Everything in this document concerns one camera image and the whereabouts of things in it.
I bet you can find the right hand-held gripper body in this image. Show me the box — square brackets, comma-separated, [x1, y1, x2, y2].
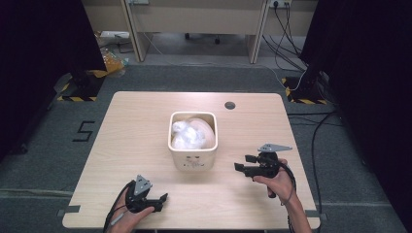
[254, 143, 293, 179]

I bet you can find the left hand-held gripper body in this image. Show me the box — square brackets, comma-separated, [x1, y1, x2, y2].
[125, 174, 154, 215]

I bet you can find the white paper bowl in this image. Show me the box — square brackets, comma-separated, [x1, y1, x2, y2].
[189, 117, 217, 150]

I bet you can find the cream square bin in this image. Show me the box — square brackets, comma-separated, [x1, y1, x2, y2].
[167, 111, 219, 172]

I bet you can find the clear plastic bag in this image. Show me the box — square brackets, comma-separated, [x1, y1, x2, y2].
[170, 119, 207, 150]

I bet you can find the person's right hand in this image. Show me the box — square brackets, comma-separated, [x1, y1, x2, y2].
[253, 158, 297, 206]

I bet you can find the person's left hand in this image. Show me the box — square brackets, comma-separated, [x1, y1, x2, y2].
[108, 196, 156, 233]

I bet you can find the grey tape strip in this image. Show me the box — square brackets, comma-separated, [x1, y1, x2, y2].
[56, 205, 82, 217]
[305, 209, 328, 221]

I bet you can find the black stand base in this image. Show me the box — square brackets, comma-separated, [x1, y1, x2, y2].
[56, 68, 107, 103]
[281, 71, 328, 106]

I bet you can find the black tape floor mark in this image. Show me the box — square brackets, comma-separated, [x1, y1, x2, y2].
[72, 119, 96, 143]

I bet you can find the office chair wheel base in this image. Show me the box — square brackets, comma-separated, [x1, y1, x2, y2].
[184, 32, 222, 46]

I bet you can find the black curtain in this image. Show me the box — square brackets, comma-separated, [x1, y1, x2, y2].
[298, 0, 412, 232]
[0, 0, 109, 161]

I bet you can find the yellow plastic bag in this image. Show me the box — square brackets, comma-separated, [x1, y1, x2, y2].
[96, 48, 129, 78]

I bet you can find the beige office desk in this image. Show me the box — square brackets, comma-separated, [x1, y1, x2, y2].
[81, 0, 320, 65]

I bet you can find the white power strip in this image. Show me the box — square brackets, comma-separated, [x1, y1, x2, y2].
[99, 30, 131, 40]

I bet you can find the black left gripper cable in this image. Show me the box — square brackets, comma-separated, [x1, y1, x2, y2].
[102, 180, 136, 233]

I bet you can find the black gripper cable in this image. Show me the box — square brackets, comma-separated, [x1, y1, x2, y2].
[278, 160, 298, 207]
[102, 180, 136, 233]

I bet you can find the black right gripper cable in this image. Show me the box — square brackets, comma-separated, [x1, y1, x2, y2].
[278, 160, 298, 207]

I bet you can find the black floor cable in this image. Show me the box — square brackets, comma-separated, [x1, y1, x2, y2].
[310, 110, 338, 216]

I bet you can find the black power cable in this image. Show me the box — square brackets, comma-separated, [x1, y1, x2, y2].
[261, 33, 308, 73]
[273, 3, 302, 57]

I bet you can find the white floor cable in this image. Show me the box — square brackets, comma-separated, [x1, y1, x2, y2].
[141, 31, 307, 92]

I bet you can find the white wall socket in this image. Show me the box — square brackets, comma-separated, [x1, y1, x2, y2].
[269, 0, 293, 9]

